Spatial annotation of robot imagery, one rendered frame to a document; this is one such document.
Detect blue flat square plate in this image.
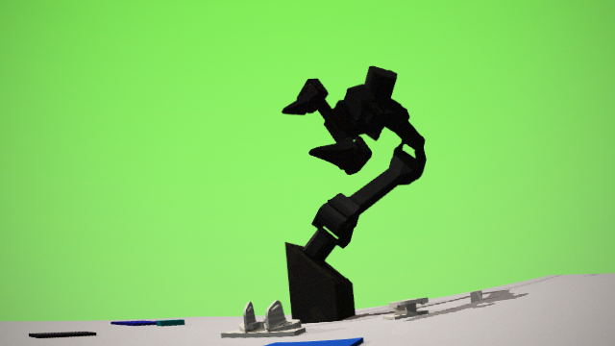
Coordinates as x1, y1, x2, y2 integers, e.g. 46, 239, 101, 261
266, 337, 364, 346

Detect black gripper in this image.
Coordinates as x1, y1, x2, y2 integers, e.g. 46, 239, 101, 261
282, 78, 372, 175

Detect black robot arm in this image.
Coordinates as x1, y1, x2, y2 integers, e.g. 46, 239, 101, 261
297, 65, 427, 265

